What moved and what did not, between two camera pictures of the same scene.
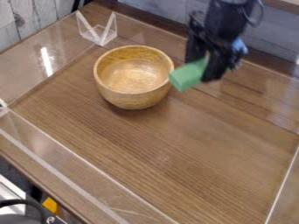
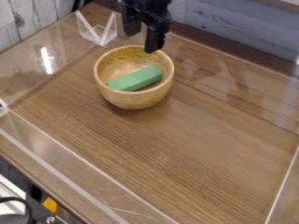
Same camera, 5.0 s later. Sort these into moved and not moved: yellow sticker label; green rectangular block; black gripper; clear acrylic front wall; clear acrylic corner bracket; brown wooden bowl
Moved: black gripper; green rectangular block
Not moved: clear acrylic front wall; brown wooden bowl; yellow sticker label; clear acrylic corner bracket
